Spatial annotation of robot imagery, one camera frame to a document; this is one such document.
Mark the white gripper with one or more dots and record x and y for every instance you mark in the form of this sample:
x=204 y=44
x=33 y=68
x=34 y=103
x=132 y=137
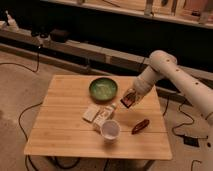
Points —
x=141 y=87

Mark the brown rectangular eraser block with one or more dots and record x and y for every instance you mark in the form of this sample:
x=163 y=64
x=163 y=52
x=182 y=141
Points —
x=128 y=99

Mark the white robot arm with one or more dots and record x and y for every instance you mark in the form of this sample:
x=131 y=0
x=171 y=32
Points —
x=164 y=65

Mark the green ceramic bowl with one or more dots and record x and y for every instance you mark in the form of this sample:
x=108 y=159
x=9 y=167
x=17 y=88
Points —
x=103 y=89

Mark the red brown pen case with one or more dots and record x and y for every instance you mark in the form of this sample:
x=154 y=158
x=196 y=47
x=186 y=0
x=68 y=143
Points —
x=140 y=126

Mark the white lying bottle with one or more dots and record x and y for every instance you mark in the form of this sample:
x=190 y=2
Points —
x=106 y=113

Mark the white flat box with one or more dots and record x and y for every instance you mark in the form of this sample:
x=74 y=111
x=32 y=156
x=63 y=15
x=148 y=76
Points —
x=91 y=112

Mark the wooden table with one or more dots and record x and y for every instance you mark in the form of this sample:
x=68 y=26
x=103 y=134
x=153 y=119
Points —
x=60 y=130

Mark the black power adapter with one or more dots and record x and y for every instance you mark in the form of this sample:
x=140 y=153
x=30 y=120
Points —
x=191 y=141

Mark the black device on ledge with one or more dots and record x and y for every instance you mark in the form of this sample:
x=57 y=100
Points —
x=59 y=35

